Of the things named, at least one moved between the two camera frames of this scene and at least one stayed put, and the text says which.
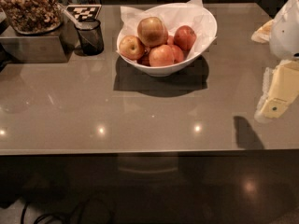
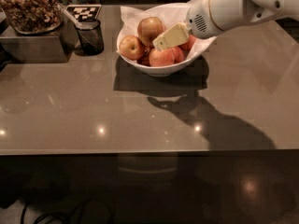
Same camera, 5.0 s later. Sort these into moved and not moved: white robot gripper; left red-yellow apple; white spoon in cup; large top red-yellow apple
Moved: white robot gripper
Not moved: large top red-yellow apple; white spoon in cup; left red-yellow apple
